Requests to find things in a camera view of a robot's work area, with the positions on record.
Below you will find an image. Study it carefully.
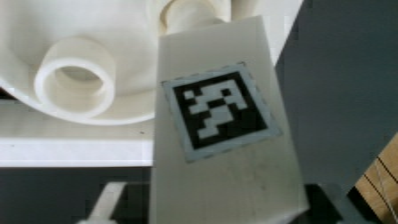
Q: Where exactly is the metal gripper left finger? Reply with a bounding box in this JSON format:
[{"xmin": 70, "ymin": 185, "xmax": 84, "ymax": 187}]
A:
[{"xmin": 77, "ymin": 181, "xmax": 153, "ymax": 224}]

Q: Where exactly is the white stool leg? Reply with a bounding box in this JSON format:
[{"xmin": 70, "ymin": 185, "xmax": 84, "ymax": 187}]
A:
[{"xmin": 150, "ymin": 17, "xmax": 309, "ymax": 224}]

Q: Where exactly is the white U-shaped fence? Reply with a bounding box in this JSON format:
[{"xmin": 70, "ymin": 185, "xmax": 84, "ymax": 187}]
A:
[{"xmin": 0, "ymin": 100, "xmax": 153, "ymax": 168}]

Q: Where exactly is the white round stool seat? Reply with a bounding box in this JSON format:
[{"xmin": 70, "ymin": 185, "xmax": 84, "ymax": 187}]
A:
[{"xmin": 0, "ymin": 0, "xmax": 304, "ymax": 126}]

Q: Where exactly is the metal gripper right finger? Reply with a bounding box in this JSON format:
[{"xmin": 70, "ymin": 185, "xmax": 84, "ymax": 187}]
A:
[{"xmin": 301, "ymin": 182, "xmax": 380, "ymax": 224}]

